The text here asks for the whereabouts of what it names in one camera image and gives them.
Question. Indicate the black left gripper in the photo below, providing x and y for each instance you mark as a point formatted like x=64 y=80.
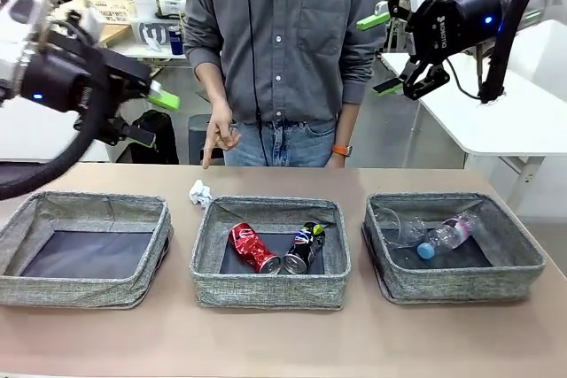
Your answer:
x=57 y=81

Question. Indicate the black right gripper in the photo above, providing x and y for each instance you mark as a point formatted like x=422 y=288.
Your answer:
x=460 y=24

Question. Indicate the crushed red soda can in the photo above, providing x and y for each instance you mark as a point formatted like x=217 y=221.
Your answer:
x=248 y=245

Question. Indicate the clear plastic cup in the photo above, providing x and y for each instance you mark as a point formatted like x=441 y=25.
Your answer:
x=398 y=229

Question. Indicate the clear bottle with blue cap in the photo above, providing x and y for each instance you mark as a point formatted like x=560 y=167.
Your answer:
x=447 y=234

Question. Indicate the crushed black soda can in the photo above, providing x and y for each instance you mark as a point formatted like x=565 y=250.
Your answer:
x=303 y=249

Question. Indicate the person's right forearm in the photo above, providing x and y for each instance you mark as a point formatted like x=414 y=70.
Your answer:
x=215 y=86

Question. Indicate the person's left forearm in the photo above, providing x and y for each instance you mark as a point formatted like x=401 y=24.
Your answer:
x=346 y=123

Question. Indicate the person's right hand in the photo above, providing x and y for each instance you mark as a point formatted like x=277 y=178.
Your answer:
x=221 y=130

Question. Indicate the person's left hand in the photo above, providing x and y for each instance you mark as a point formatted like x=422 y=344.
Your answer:
x=339 y=161

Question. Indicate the black backpack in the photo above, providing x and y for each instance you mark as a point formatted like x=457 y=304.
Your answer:
x=166 y=152

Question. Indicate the white side table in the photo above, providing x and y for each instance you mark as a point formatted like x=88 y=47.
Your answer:
x=173 y=56

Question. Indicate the white box with logo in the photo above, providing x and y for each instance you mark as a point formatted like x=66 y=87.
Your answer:
x=153 y=35

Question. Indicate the grey plastic stool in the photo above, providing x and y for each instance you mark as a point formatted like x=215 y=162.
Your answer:
x=197 y=139

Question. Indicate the blue drink can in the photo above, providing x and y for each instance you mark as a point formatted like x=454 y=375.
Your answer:
x=176 y=41

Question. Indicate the white cylindrical container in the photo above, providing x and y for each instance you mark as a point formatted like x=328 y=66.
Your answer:
x=145 y=7

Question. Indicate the white lattice crate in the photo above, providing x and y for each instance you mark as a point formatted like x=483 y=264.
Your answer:
x=115 y=4

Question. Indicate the large white table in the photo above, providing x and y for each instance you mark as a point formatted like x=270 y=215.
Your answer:
x=487 y=130

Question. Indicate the crumpled white paper ball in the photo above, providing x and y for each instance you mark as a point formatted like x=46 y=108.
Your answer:
x=200 y=194

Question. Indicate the orange wrist watch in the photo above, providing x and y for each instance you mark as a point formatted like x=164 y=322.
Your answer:
x=342 y=149

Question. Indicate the person in grey shirt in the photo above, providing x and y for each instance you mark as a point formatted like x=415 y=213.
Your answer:
x=283 y=41

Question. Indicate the grey fabric basket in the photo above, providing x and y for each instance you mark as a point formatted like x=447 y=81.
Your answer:
x=66 y=291
x=443 y=287
x=266 y=291

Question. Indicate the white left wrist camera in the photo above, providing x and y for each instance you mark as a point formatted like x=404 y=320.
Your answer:
x=90 y=24

